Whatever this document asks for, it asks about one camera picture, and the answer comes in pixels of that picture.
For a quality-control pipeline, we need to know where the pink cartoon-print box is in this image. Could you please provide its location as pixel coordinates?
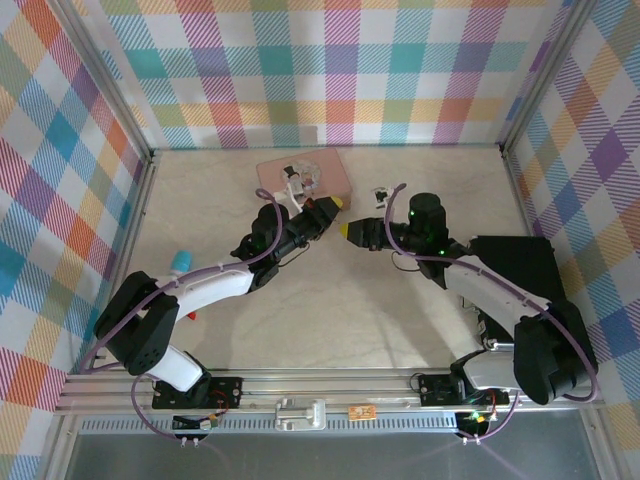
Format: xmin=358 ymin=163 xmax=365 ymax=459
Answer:
xmin=255 ymin=147 xmax=355 ymax=209

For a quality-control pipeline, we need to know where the aluminium frame floor rail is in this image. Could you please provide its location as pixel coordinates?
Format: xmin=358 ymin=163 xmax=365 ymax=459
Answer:
xmin=53 ymin=149 xmax=162 ymax=404
xmin=149 ymin=142 xmax=507 ymax=153

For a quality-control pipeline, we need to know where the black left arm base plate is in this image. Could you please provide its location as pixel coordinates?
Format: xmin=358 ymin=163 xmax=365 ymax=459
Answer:
xmin=151 ymin=374 xmax=245 ymax=410

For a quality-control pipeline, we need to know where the light blue cylinder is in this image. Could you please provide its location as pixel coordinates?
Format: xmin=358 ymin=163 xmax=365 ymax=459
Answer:
xmin=171 ymin=249 xmax=194 ymax=277

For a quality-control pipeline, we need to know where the aluminium frame post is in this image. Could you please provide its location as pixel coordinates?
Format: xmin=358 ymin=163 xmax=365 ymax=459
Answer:
xmin=498 ymin=0 xmax=602 ymax=151
xmin=58 ymin=0 xmax=157 ymax=162

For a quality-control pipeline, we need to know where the white latch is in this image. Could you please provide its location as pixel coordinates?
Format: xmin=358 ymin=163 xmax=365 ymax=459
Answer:
xmin=273 ymin=397 xmax=327 ymax=433

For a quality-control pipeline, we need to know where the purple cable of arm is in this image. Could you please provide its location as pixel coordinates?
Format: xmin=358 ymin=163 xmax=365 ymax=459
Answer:
xmin=78 ymin=187 xmax=294 ymax=447
xmin=383 ymin=182 xmax=600 ymax=445

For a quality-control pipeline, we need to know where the grey perforated metal strip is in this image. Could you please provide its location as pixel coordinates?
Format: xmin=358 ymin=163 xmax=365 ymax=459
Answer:
xmin=79 ymin=417 xmax=474 ymax=435

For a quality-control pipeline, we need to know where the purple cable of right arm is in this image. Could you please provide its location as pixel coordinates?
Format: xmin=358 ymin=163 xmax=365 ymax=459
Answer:
xmin=383 ymin=182 xmax=600 ymax=445

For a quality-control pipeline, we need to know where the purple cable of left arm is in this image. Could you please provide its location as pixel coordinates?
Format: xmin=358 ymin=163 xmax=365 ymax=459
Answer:
xmin=78 ymin=187 xmax=294 ymax=447

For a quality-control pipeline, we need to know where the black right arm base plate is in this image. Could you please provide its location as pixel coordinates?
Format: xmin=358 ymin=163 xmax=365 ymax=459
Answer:
xmin=417 ymin=372 xmax=522 ymax=407

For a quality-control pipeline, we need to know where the small circuit board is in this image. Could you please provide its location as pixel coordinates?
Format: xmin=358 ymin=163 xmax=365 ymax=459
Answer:
xmin=456 ymin=408 xmax=495 ymax=437
xmin=171 ymin=411 xmax=222 ymax=433

